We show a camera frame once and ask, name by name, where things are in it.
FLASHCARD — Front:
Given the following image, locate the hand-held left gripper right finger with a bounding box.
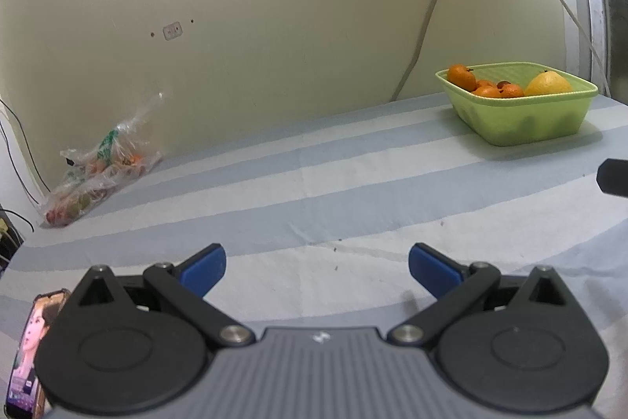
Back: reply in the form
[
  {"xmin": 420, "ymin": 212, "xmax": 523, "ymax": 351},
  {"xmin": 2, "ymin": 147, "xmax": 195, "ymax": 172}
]
[{"xmin": 387, "ymin": 242, "xmax": 574, "ymax": 347}]

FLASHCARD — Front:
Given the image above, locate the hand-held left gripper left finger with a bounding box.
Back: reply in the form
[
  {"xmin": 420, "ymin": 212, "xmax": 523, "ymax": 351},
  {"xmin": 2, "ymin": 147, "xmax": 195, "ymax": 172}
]
[{"xmin": 68, "ymin": 243, "xmax": 257, "ymax": 347}]

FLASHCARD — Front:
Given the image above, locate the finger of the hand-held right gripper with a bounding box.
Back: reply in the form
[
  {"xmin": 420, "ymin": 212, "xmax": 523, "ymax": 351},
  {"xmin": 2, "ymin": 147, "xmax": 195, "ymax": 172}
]
[{"xmin": 596, "ymin": 158, "xmax": 628, "ymax": 198}]

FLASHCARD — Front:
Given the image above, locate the green plastic basket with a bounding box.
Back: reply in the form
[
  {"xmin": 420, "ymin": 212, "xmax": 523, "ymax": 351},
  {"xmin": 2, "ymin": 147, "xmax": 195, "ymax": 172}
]
[{"xmin": 435, "ymin": 62, "xmax": 599, "ymax": 147}]

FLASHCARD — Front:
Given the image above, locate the large yellow citrus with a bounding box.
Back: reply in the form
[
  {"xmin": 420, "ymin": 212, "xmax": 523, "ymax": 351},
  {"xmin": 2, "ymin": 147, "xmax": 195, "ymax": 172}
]
[{"xmin": 524, "ymin": 71, "xmax": 574, "ymax": 97}]

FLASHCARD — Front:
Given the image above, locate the striped blue bed sheet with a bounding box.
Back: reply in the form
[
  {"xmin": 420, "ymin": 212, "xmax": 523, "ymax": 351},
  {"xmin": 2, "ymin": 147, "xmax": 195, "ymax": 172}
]
[{"xmin": 0, "ymin": 92, "xmax": 628, "ymax": 419}]

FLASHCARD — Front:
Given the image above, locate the clear plastic bag with produce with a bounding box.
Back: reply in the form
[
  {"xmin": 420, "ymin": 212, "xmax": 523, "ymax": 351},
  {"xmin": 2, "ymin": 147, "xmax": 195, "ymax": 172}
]
[{"xmin": 44, "ymin": 92, "xmax": 164, "ymax": 228}]

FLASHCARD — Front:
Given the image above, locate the patterned frosted window pane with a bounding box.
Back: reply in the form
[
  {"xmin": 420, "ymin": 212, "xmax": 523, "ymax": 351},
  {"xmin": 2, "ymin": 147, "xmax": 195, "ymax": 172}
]
[{"xmin": 584, "ymin": 0, "xmax": 628, "ymax": 106}]

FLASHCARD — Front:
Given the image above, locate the smartphone with lit screen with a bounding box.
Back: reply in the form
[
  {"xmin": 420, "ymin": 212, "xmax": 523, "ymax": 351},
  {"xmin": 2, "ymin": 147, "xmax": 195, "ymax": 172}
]
[{"xmin": 4, "ymin": 289, "xmax": 72, "ymax": 419}]

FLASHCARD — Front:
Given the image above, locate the thin black cable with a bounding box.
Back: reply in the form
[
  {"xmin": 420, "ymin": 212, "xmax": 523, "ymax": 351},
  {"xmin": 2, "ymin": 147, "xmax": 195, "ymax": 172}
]
[{"xmin": 0, "ymin": 99, "xmax": 50, "ymax": 206}]

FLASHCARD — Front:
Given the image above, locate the grey wall cable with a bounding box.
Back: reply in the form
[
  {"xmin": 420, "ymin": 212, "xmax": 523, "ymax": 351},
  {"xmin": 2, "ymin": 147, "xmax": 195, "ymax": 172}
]
[{"xmin": 392, "ymin": 0, "xmax": 455, "ymax": 103}]

